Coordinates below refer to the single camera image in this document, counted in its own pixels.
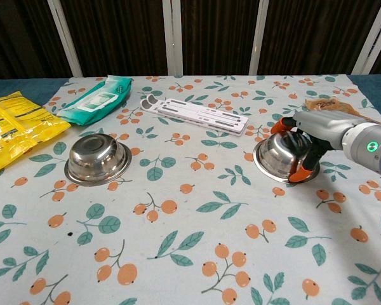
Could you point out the white frame post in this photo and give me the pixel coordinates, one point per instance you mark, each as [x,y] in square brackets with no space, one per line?
[65,38]
[371,38]
[173,38]
[259,38]

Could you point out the yellow snack bag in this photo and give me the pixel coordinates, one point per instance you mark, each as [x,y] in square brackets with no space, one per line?
[16,130]

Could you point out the white folding laptop stand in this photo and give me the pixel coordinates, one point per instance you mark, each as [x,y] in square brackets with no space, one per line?
[197,116]

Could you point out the brown spout pouch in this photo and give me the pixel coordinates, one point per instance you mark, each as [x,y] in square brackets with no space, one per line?
[330,105]

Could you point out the green wet wipes pack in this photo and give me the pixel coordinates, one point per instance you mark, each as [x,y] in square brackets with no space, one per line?
[95,101]

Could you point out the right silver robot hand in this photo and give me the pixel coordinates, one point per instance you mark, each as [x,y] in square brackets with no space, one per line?
[324,124]

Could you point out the floral tablecloth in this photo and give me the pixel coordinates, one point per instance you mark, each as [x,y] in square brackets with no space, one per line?
[190,238]

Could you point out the steel bowl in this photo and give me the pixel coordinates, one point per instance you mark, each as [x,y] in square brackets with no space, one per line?
[95,155]
[279,155]

